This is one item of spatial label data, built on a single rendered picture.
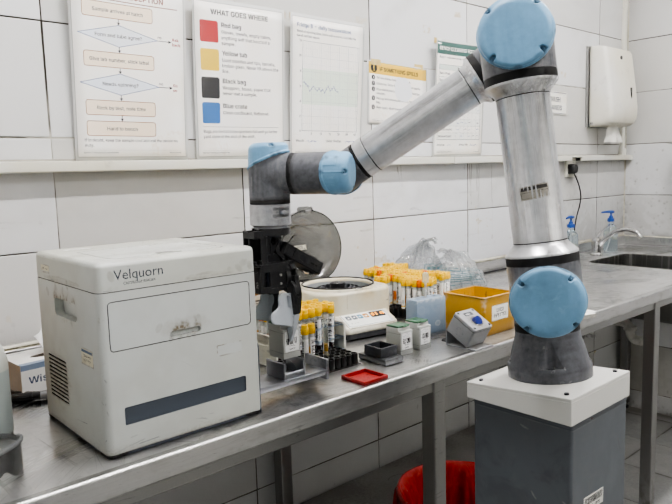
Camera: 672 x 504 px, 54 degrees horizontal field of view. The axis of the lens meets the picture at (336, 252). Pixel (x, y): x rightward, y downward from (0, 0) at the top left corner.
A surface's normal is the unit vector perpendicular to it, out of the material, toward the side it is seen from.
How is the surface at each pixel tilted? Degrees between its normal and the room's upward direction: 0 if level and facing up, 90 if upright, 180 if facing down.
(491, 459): 90
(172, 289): 90
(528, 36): 80
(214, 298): 90
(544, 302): 95
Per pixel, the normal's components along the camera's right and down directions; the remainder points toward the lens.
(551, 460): -0.75, 0.11
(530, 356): -0.70, -0.20
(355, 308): 0.54, 0.08
